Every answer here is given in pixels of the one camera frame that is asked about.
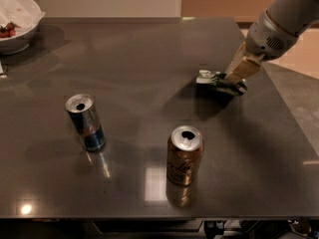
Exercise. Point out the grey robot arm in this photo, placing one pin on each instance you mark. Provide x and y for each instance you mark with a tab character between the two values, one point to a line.
295	16

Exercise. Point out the red strawberries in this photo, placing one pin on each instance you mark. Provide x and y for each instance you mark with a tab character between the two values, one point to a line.
9	30

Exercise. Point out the green jalapeno chip bag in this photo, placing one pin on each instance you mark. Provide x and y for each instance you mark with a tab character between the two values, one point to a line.
217	82

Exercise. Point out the white paper napkin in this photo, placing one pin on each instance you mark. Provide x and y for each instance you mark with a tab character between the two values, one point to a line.
25	13

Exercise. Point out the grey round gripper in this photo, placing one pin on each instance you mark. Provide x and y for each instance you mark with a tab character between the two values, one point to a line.
266	37

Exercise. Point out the gold soda can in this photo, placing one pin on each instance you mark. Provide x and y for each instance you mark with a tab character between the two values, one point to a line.
184	151

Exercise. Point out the blue silver energy drink can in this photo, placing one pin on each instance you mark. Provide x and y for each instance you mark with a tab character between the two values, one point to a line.
82	111

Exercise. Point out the white bowl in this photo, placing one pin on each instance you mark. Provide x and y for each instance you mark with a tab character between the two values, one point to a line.
19	42

